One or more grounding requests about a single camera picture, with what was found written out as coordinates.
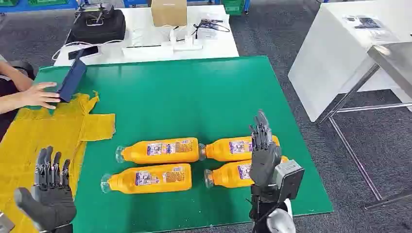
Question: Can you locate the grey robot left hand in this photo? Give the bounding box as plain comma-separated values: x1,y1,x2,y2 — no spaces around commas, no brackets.
14,146,77,233

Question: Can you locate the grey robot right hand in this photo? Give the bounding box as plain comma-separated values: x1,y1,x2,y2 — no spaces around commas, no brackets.
248,109,283,188

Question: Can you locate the person's hand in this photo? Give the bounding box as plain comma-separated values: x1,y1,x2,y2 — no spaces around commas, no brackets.
19,82,62,111

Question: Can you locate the dark blue box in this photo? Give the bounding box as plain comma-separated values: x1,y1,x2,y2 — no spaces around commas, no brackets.
57,49,88,103

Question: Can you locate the orange drink bottle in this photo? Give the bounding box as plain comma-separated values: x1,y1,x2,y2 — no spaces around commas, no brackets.
100,163,193,195
115,137,202,165
198,135,281,162
204,156,290,189

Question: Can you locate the black phone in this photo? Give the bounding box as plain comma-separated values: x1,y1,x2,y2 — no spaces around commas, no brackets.
68,45,100,61

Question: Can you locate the green plastic crate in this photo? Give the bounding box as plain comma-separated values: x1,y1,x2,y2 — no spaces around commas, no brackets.
27,0,70,7
222,0,247,16

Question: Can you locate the green table mat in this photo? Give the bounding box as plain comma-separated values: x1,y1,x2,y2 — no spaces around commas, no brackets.
34,56,334,233

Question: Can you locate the large white table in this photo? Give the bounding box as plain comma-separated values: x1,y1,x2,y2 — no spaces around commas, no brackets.
287,0,412,123

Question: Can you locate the white power strip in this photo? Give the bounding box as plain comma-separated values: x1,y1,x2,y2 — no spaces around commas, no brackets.
161,29,204,54

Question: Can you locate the brown cardboard box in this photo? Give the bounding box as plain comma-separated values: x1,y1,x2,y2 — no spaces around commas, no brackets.
150,0,188,28

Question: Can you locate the clear bag of black parts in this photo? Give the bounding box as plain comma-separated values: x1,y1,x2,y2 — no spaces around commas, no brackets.
343,14,384,31

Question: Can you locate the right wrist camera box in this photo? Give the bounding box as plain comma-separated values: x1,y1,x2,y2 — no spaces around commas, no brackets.
273,160,305,201

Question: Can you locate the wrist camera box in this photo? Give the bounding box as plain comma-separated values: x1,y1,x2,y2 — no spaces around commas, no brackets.
0,212,16,233
273,160,305,201

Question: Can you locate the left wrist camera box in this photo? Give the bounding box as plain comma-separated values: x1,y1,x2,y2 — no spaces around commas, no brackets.
0,212,16,233

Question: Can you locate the white cable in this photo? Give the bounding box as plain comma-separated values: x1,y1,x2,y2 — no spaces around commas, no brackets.
51,39,124,62

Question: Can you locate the black cable bundle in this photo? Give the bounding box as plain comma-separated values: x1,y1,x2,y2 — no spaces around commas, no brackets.
192,18,231,40

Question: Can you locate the steel frame table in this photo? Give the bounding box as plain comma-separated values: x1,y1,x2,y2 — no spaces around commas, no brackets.
317,42,412,211

